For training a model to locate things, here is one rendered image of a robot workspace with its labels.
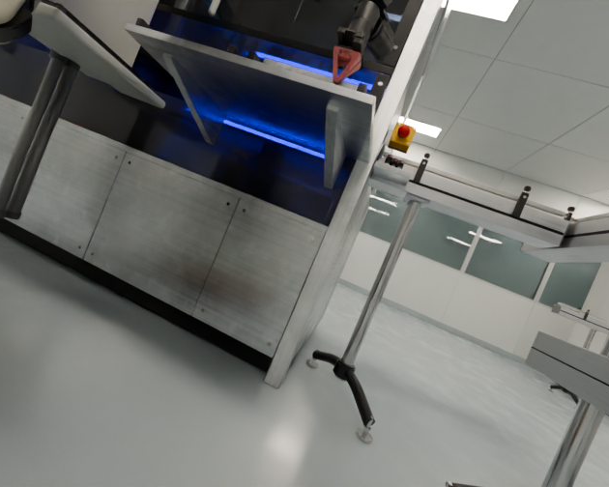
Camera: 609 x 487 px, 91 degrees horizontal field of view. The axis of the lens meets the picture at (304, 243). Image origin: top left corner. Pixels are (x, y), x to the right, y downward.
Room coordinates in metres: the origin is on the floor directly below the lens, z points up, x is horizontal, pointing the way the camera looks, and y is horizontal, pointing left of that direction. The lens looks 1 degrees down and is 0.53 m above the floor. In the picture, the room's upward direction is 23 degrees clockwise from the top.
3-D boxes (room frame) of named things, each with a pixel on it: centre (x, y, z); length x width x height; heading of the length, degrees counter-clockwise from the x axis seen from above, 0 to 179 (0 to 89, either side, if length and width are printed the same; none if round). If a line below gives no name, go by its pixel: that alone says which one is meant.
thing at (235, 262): (1.74, 0.80, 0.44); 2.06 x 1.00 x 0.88; 79
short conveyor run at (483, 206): (1.15, -0.48, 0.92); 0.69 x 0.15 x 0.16; 79
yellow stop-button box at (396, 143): (1.07, -0.17, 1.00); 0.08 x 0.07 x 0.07; 169
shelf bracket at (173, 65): (1.00, 0.52, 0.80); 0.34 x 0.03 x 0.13; 169
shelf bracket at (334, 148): (0.90, 0.03, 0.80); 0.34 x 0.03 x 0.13; 169
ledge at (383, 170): (1.10, -0.20, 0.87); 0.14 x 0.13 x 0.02; 169
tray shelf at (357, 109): (0.96, 0.28, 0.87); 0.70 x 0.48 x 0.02; 79
